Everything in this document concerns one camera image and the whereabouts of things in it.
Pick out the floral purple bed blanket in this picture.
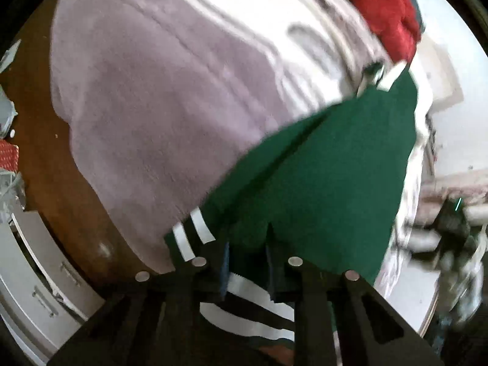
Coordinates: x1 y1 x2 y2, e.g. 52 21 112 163
49 0 436 302

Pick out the white dresser with clutter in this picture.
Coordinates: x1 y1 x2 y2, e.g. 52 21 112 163
0 40 106 366

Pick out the green white varsity jacket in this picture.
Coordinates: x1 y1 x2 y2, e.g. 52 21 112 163
165 64 418 348

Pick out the red quilted duvet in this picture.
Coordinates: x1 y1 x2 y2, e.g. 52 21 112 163
349 0 421 62

